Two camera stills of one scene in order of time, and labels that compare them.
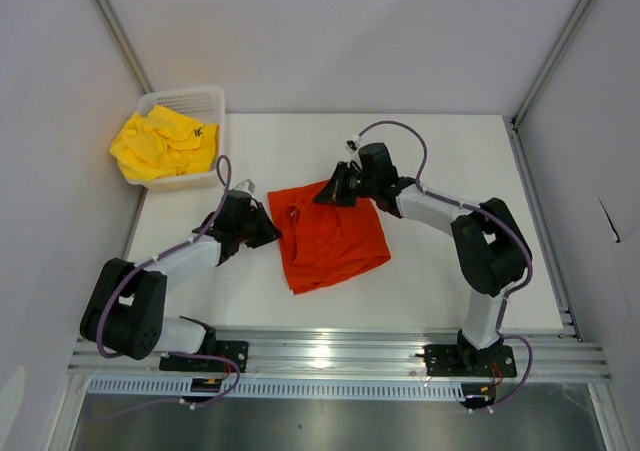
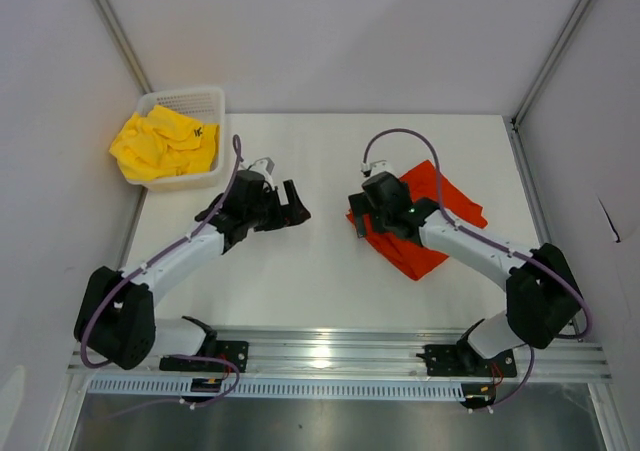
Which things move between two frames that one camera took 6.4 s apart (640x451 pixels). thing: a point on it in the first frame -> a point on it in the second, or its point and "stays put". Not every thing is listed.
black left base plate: x=238 y=351 stays put
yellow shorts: x=160 y=143 stays put
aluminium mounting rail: x=376 y=355 stays put
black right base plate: x=456 y=360 stays put
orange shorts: x=325 y=243 -> x=408 y=257
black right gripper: x=334 y=191 -> x=360 y=206
